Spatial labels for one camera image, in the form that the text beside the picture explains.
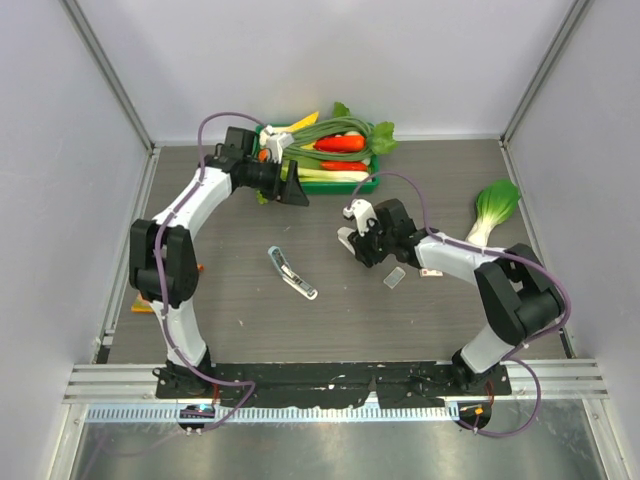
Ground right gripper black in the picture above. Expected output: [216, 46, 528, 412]
[348, 214, 396, 268]

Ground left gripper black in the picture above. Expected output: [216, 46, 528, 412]
[243, 157, 309, 206]

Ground white stapler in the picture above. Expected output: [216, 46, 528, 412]
[337, 227, 355, 255]

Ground small staple box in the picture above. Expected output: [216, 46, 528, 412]
[419, 269, 443, 278]

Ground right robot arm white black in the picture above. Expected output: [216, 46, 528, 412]
[338, 199, 567, 395]

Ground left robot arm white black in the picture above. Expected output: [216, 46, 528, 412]
[129, 126, 309, 399]

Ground fake leek white green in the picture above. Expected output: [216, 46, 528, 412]
[256, 166, 374, 205]

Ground fake small red chili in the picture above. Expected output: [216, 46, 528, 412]
[320, 161, 368, 172]

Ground green plastic tray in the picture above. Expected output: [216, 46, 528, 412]
[249, 123, 381, 195]

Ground fake green long beans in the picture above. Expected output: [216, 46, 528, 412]
[283, 116, 374, 162]

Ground fake red pepper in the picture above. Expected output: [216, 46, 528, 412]
[313, 135, 367, 153]

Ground fake yellow corn leaf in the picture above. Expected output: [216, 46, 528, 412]
[287, 111, 319, 132]

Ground fake green lettuce leaf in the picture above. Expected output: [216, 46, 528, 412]
[332, 102, 398, 155]

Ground fake bok choy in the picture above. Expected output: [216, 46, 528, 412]
[466, 179, 521, 247]

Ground colourful candy bag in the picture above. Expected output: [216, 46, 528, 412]
[130, 264, 205, 315]

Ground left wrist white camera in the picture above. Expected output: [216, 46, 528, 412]
[258, 125, 294, 163]

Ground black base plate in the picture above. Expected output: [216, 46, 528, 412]
[152, 361, 512, 409]

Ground slotted cable duct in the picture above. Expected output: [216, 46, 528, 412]
[85, 402, 459, 424]

